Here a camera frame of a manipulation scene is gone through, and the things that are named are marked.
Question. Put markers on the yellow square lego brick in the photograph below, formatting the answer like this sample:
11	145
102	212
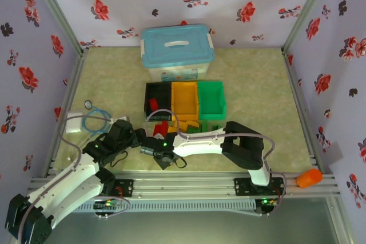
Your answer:
173	129

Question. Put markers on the yellow curved lego brick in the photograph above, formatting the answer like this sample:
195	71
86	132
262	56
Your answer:
182	126

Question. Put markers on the green long lego brick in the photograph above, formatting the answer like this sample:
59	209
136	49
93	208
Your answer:
205	127
194	131

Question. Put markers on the green square lego brick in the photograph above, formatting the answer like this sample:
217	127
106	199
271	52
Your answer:
215	127

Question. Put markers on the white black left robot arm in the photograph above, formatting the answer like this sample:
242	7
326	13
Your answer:
71	181

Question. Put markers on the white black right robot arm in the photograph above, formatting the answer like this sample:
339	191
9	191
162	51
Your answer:
200	144

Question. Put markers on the aluminium base beam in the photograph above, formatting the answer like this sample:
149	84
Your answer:
186	184

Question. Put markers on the red long lego brick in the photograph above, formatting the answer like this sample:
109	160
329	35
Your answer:
153	104

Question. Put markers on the black plastic bin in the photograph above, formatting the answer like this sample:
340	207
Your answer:
160	89

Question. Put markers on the white foam block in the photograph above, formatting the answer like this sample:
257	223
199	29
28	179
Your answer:
73	122

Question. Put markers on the yellow plastic bin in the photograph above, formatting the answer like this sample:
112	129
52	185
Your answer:
184	95

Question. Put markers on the clear plastic piece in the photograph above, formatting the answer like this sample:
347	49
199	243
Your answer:
69	158

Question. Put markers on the green plastic bin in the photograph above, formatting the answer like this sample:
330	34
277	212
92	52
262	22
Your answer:
211	98

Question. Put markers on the blue lidded storage box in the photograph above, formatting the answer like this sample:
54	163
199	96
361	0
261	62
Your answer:
177	52

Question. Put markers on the orange plastic cup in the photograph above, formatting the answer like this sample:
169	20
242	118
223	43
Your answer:
309	179

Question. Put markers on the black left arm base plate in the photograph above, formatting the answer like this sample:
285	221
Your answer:
125	188

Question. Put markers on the grey aluminium side rail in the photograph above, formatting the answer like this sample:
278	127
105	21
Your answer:
69	98
301	112

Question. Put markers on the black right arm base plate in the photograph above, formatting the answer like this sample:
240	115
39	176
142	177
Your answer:
243	187

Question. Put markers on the grey aluminium frame post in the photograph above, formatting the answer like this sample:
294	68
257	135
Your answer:
306	12
59	12

